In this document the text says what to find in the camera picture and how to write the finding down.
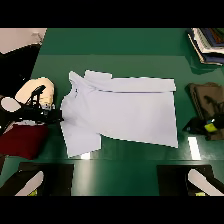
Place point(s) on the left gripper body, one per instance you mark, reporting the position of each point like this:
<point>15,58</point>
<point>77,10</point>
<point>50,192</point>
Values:
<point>52,117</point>

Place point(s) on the white T-shirt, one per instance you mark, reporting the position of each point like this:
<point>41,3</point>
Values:
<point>133,113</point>

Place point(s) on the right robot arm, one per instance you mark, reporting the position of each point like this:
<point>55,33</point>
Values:
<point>216,121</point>

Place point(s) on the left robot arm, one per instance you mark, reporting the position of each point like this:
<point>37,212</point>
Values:
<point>13,113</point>

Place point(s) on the cream garment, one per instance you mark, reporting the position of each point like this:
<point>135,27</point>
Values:
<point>27,90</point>

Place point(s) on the dark red garment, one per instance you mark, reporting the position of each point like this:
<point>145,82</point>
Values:
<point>20,141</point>

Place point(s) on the black garment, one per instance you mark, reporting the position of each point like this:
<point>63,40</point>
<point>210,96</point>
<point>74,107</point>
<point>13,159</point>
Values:
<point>16,70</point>

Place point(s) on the olive brown garment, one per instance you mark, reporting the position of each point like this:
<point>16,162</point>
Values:
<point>202,96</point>

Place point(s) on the blue grey folded garment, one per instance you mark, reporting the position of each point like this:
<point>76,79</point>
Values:
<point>213,59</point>

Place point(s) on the navy folded garment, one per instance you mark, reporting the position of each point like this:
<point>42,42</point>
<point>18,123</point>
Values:
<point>215,35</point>

